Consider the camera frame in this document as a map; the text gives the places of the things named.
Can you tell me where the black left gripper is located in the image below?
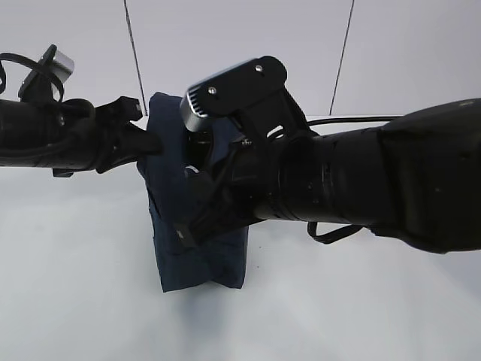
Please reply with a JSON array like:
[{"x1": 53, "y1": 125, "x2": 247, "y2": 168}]
[{"x1": 53, "y1": 96, "x2": 164, "y2": 177}]

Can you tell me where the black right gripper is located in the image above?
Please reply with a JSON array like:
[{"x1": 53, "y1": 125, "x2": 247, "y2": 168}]
[{"x1": 174, "y1": 126, "x2": 286, "y2": 247}]

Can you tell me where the dark blue fabric bag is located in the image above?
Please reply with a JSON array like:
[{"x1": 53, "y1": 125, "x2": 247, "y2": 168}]
[{"x1": 137, "y1": 92, "x2": 249, "y2": 293}]

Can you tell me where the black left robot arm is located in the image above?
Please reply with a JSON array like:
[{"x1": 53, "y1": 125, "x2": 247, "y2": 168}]
[{"x1": 1, "y1": 96, "x2": 163, "y2": 177}]

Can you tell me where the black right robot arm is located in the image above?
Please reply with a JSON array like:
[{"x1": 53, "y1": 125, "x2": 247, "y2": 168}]
[{"x1": 174, "y1": 99, "x2": 480, "y2": 253}]

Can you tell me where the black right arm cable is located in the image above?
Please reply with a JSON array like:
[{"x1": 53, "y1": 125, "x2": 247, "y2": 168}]
[{"x1": 306, "y1": 116, "x2": 399, "y2": 127}]

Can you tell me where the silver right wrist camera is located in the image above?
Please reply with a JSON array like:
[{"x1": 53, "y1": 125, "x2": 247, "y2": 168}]
[{"x1": 180, "y1": 56, "x2": 287, "y2": 132}]

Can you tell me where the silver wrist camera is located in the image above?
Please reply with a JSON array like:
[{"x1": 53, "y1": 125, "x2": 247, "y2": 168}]
[
  {"x1": 18, "y1": 44, "x2": 74, "y2": 102},
  {"x1": 180, "y1": 56, "x2": 287, "y2": 132}
]

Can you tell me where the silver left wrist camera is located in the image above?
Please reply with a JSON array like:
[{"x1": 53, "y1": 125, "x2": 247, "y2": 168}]
[{"x1": 18, "y1": 44, "x2": 74, "y2": 102}]

